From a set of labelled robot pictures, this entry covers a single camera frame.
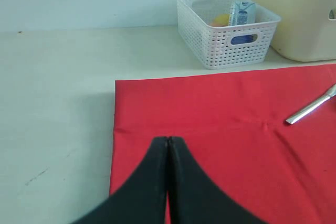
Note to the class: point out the blue white milk carton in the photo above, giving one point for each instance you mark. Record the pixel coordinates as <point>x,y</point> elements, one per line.
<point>242,13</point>

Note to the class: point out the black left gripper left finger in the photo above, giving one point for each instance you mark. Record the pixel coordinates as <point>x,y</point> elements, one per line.
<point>142,197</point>

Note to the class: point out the cream plastic bin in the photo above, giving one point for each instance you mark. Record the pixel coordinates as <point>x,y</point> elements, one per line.
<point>306,31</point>

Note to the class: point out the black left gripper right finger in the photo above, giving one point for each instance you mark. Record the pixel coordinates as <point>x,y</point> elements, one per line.
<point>193,197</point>

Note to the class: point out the white woven plastic basket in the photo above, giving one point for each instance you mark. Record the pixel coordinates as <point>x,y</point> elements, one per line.
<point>228,46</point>

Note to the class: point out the red scalloped table cloth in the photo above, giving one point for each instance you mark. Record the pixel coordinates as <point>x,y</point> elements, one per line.
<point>234,125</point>

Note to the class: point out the silver table knife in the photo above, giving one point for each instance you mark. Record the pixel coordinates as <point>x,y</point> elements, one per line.
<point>311,107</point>

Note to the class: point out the yellow lemon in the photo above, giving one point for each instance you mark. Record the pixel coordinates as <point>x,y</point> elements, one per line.
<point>220,21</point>

